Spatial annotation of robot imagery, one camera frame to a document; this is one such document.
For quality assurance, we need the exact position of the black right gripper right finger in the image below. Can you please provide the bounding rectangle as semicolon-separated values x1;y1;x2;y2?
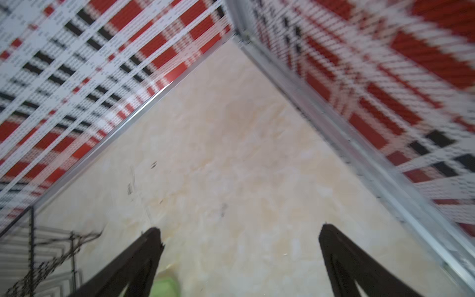
319;224;420;297

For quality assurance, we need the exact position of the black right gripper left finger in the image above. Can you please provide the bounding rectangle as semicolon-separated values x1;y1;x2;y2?
71;227;165;297

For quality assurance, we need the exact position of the green ribbed glass cup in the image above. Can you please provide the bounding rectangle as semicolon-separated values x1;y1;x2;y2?
149;265;181;297

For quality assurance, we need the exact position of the black wire dish rack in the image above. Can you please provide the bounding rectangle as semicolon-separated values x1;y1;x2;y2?
1;207;101;297

